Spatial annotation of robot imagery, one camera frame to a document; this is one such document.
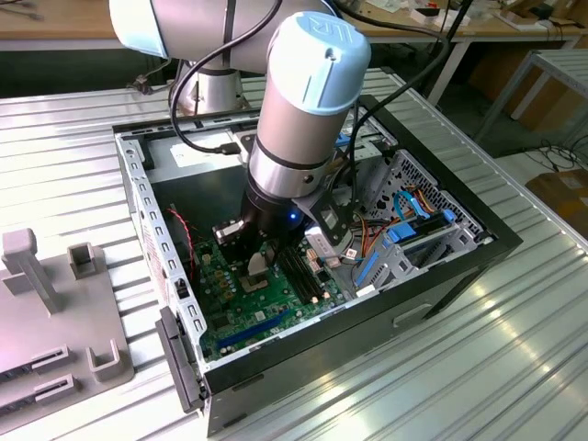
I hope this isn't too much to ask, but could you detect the green motherboard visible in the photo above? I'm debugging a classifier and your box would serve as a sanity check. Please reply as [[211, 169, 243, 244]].
[[191, 238, 350, 364]]

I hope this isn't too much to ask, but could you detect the grey disk bay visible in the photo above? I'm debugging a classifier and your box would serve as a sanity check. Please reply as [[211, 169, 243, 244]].
[[353, 209, 491, 300]]

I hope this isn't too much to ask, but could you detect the orange disk wire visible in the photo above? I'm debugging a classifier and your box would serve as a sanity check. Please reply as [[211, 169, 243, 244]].
[[411, 185, 449, 218]]

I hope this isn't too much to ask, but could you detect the blue disk wire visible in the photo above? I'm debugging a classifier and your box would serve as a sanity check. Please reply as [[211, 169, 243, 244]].
[[392, 188, 435, 222]]

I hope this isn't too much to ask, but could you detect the orange wire bundle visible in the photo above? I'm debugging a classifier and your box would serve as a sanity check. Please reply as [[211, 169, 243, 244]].
[[351, 215, 387, 261]]

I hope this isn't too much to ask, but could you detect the blue disk carrier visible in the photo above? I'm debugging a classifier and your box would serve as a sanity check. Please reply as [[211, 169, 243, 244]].
[[385, 209, 457, 247]]

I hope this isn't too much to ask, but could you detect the black USB cable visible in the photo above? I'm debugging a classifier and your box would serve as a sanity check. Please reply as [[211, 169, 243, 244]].
[[167, 31, 240, 157]]

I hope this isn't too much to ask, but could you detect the thick black cable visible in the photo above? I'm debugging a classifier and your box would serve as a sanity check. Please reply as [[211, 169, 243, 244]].
[[330, 0, 451, 217]]

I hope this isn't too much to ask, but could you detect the black RAM slot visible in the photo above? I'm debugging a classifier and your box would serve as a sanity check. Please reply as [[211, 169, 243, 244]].
[[287, 246, 321, 300], [280, 252, 311, 304], [282, 247, 316, 302], [293, 247, 326, 298]]

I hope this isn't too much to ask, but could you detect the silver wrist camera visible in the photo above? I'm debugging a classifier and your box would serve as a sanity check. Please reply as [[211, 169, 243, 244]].
[[211, 219, 247, 245]]

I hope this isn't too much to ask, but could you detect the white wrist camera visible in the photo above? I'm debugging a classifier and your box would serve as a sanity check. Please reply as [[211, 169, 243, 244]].
[[302, 224, 339, 258]]

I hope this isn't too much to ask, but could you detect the white flat box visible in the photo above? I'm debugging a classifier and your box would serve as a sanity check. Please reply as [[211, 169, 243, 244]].
[[410, 5, 470, 27]]

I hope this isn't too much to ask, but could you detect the grey metal frame table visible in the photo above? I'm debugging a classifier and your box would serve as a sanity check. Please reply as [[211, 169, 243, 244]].
[[475, 48, 588, 155]]

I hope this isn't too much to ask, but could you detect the wooden desk with white legs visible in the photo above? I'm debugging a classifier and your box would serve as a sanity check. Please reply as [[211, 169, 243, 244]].
[[367, 0, 588, 107]]

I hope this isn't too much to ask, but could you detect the grey optical drive cage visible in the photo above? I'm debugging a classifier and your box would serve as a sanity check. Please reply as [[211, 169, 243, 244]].
[[356, 107, 399, 185]]

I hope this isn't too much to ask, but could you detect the blue expansion slot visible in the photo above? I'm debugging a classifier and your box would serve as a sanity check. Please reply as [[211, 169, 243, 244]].
[[215, 307, 291, 350]]

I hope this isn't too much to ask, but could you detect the perforated metal cage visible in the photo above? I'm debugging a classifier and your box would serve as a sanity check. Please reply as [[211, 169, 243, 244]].
[[367, 147, 496, 252]]

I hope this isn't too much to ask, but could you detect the black disk drive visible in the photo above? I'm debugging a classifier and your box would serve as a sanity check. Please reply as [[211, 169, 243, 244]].
[[408, 213, 449, 240]]

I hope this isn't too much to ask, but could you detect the cardboard box with label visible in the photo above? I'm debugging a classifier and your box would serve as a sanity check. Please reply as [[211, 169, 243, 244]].
[[526, 168, 588, 240]]

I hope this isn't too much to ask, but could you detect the twisted fan wire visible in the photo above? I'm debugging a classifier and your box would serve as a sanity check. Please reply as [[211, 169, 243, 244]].
[[165, 206, 206, 279]]

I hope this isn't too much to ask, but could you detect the grey parts rack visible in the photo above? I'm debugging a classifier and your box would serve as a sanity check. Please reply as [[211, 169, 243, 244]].
[[0, 227, 138, 435]]

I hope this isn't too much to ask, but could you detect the grey power supply unit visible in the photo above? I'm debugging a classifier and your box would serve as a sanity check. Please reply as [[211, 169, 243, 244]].
[[145, 130, 253, 231]]

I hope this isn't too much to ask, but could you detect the brown cardboard box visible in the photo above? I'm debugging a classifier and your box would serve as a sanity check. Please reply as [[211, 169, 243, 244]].
[[509, 68, 582, 134]]

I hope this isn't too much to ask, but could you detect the blue plastic rail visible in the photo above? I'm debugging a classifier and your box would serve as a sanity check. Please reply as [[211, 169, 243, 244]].
[[354, 250, 383, 288]]

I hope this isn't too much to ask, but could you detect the black open PC case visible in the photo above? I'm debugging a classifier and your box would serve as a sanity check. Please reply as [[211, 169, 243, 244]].
[[111, 94, 525, 438]]

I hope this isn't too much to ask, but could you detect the black case fan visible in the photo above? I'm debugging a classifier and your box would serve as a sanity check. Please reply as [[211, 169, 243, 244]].
[[158, 206, 203, 300]]

